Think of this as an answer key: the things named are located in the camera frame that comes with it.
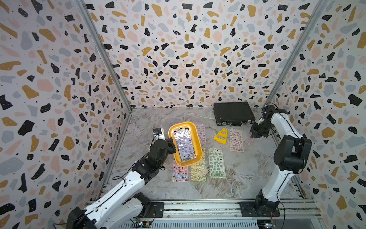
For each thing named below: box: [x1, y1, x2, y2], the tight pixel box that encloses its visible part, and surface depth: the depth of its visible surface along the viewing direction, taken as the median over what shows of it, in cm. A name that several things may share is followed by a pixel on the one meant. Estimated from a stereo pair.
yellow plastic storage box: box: [168, 121, 203, 167], surface depth 85 cm
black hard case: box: [213, 101, 256, 127], surface depth 112 cm
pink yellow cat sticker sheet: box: [172, 163, 189, 183], surface depth 88 cm
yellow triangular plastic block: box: [213, 128, 228, 145], surface depth 105 cm
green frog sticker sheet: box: [208, 147, 226, 178], surface depth 93 cm
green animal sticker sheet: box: [190, 148, 207, 182], surface depth 89 cm
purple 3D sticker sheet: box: [194, 123, 207, 146], surface depth 109 cm
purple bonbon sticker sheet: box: [173, 127, 197, 163], surface depth 86 cm
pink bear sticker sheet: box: [229, 128, 244, 153], surface depth 105 cm
